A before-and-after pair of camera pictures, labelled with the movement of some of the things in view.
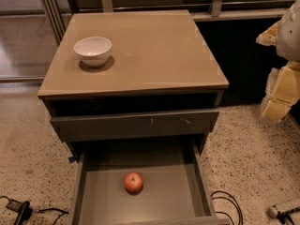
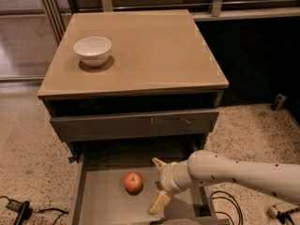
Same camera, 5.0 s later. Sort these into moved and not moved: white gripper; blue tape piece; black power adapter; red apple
Moved: white gripper
Not moved: red apple; black power adapter; blue tape piece
